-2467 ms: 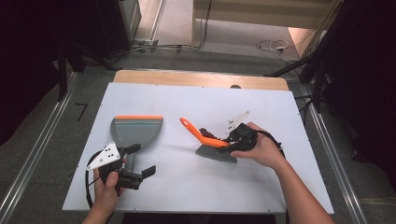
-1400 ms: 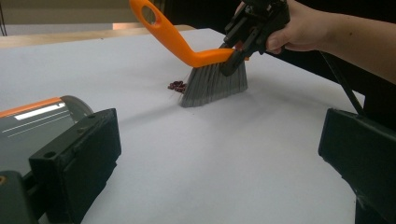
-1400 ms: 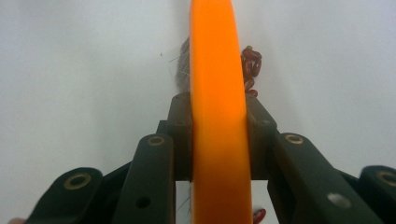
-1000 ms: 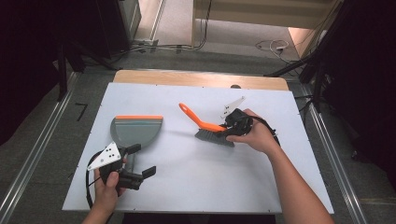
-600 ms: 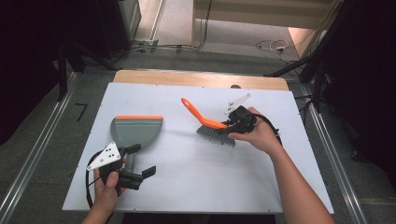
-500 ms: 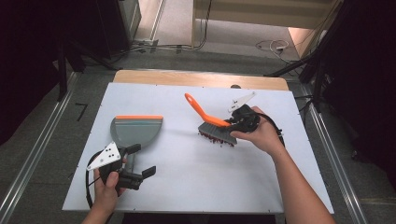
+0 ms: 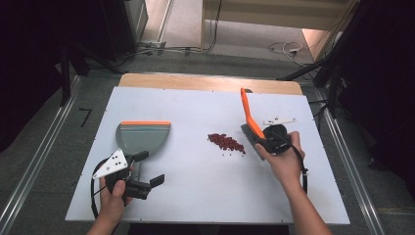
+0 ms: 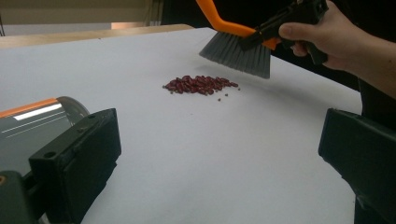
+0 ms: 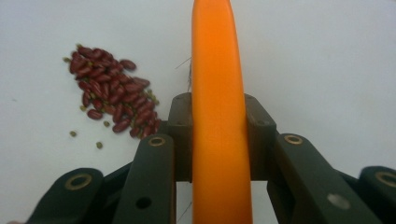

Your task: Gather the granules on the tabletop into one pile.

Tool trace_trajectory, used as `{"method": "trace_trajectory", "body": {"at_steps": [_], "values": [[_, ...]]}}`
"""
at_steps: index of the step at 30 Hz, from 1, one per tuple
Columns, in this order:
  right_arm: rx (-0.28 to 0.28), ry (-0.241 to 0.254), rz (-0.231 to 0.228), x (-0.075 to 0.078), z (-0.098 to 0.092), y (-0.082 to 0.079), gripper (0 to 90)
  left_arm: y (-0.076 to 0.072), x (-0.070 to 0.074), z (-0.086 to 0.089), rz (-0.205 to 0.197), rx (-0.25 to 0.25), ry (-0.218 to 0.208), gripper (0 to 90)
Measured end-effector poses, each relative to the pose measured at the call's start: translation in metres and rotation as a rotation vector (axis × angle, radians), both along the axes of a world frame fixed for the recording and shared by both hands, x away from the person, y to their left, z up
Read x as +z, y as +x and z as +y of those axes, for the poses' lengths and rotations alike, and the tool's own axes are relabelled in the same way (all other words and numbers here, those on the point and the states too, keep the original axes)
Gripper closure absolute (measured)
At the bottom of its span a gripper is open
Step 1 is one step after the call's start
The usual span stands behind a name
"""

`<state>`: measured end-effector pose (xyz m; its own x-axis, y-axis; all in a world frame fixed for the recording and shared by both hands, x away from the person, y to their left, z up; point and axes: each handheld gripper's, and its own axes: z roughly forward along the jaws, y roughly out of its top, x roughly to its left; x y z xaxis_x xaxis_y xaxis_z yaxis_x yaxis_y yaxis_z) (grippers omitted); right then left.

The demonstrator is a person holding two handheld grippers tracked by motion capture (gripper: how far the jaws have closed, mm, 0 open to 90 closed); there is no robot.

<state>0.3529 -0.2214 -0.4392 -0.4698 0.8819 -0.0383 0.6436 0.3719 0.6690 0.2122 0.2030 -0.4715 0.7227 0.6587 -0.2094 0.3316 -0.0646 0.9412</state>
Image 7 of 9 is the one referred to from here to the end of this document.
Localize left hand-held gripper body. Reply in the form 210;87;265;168
92;148;154;202

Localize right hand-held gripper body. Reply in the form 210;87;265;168
261;116;299;157

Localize grey dustpan with orange edge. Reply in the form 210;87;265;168
115;120;172;181

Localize orange brush with grey bristles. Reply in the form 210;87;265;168
240;87;268;162

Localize pile of red beans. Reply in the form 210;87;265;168
207;132;247;158

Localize person's right hand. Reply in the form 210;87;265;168
254;130;306;192

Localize person's left hand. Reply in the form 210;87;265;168
98;164;136;227

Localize wooden table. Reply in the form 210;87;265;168
117;72;304;97

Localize black metal stand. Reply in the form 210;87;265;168
276;0;373;119
59;43;125;108

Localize grey power strip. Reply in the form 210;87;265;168
139;40;168;56

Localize beige wooden furniture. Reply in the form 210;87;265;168
199;0;360;52

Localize black cabinet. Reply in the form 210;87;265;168
97;0;150;64

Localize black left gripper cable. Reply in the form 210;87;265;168
90;158;111;220

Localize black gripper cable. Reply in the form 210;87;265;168
90;158;111;220
272;127;309;196

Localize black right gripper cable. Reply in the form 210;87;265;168
272;127;309;196

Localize aluminium floor rail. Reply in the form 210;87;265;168
313;87;387;235
0;74;83;235

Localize white floor cable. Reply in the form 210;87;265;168
267;40;305;59

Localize black floor cables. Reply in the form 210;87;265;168
128;0;224;57

